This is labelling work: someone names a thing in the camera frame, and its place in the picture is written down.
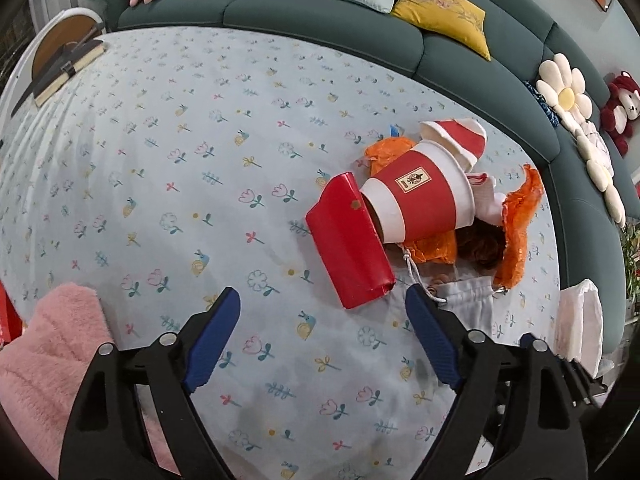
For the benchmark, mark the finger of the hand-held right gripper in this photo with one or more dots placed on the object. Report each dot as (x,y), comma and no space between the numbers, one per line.
(582,382)

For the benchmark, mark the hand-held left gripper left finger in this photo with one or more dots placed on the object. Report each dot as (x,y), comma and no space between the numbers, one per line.
(210,345)

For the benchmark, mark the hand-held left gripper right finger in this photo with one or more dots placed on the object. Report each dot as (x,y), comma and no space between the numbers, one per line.
(435,345)

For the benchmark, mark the dark red velvet scrunchie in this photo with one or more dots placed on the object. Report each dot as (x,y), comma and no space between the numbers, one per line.
(480,245)

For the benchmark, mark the orange plastic bag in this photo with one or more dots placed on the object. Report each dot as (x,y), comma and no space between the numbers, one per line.
(520,230)

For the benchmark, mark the red cardboard box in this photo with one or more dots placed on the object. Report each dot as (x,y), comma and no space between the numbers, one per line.
(350,250)

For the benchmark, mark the green potted plant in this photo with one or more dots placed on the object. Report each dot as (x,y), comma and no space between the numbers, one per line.
(631,260)

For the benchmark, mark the red white labelled paper cup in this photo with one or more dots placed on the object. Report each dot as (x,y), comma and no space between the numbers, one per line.
(425,195)

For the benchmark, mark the crumpled white paper cup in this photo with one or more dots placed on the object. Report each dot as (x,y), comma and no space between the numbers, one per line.
(485,195)

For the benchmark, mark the pink fluffy blanket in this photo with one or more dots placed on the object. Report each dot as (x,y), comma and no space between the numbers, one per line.
(45,360)

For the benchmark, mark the floral light blue tablecloth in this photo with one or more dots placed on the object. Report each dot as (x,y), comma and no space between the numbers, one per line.
(150,160)

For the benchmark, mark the red object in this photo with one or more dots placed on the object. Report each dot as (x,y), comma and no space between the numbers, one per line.
(6,315)

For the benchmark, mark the white daisy cushion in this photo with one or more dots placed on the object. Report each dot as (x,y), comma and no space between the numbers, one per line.
(602,175)
(565,90)

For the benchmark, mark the crushed red white paper cup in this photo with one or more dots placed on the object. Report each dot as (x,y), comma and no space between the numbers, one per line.
(465,137)

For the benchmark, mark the pale grey flower pillow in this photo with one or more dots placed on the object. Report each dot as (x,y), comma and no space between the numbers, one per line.
(590,132)

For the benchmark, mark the dark red teddy bear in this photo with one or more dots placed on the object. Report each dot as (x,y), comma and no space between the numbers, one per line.
(622,110)

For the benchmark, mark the dark hardcover book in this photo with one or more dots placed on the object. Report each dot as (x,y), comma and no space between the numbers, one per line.
(75,62)

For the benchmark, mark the yellow flower embroidered cushion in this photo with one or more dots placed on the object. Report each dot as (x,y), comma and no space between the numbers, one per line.
(440,15)

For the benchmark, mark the round white side table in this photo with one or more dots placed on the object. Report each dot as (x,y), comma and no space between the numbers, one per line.
(55,40)

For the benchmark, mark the teal sofa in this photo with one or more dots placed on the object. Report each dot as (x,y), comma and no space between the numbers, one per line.
(325,20)

